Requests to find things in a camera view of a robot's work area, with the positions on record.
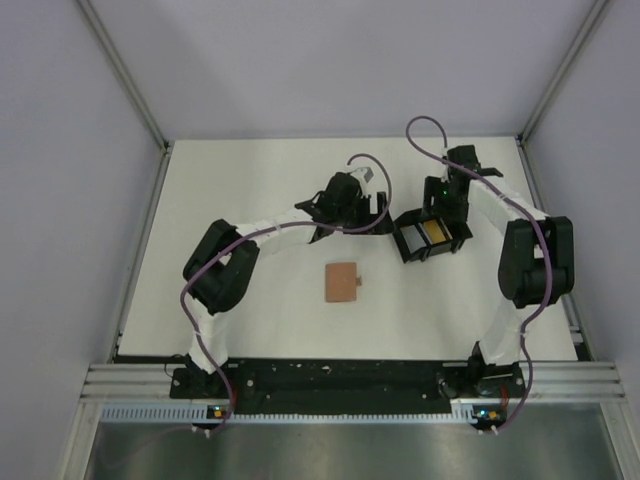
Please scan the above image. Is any right aluminium frame post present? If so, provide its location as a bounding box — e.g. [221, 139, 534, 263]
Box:
[517, 0, 614, 145]

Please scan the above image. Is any shiny metal sheet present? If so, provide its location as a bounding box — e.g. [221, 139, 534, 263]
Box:
[87, 406, 623, 479]

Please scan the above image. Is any grey slotted cable duct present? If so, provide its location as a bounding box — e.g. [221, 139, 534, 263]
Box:
[101, 403, 498, 425]

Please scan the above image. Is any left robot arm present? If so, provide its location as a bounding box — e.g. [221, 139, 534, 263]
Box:
[180, 168, 394, 397]

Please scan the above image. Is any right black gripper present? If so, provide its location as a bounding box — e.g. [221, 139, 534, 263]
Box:
[421, 176, 468, 225]

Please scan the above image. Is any aluminium frame post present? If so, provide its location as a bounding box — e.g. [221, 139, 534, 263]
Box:
[73, 0, 170, 151]
[517, 0, 614, 145]

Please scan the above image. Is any gold credit card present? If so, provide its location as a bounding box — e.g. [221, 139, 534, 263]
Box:
[422, 219, 449, 245]

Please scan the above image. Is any brown leather card holder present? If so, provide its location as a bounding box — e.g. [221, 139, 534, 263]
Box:
[325, 262, 362, 303]

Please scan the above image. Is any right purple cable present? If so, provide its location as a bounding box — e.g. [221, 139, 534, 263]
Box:
[405, 115, 560, 434]

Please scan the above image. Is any aluminium front rail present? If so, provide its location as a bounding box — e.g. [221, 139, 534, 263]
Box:
[81, 362, 626, 404]

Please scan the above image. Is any black plastic card box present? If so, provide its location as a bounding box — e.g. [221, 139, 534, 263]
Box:
[393, 209, 473, 264]

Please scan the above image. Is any purple cable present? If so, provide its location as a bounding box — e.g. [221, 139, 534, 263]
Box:
[177, 153, 392, 437]
[405, 115, 560, 434]

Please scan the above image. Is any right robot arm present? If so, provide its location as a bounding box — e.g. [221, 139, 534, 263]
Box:
[424, 145, 575, 396]

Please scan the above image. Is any left aluminium frame post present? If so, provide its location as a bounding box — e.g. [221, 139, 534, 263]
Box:
[73, 0, 170, 151]

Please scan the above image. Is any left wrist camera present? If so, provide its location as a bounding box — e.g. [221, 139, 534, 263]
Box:
[348, 166, 374, 184]

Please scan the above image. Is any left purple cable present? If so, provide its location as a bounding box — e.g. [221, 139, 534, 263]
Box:
[177, 153, 392, 437]

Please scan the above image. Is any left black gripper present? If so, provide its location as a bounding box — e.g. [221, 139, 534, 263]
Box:
[335, 191, 395, 235]

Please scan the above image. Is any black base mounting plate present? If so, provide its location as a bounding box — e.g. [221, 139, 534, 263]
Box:
[170, 358, 525, 415]

